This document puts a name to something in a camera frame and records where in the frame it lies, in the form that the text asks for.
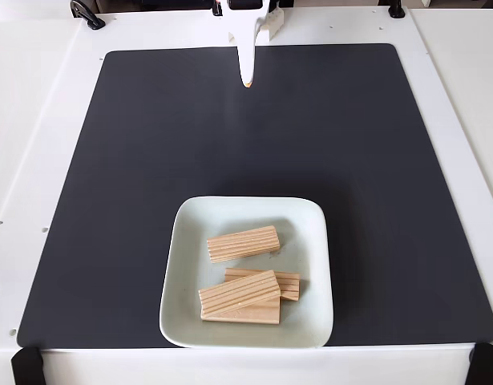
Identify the black table clamp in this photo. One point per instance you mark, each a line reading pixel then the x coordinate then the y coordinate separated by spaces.
pixel 87 14
pixel 396 9
pixel 26 367
pixel 486 365

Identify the black table mat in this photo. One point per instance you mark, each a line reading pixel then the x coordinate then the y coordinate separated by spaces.
pixel 110 200

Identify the white square plate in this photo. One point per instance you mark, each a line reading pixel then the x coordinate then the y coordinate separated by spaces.
pixel 186 260

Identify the grooved wooden block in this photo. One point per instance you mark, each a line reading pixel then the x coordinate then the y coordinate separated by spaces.
pixel 238 292
pixel 291 282
pixel 254 313
pixel 244 244

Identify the black base clamp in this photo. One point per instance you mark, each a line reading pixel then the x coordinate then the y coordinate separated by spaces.
pixel 217 7

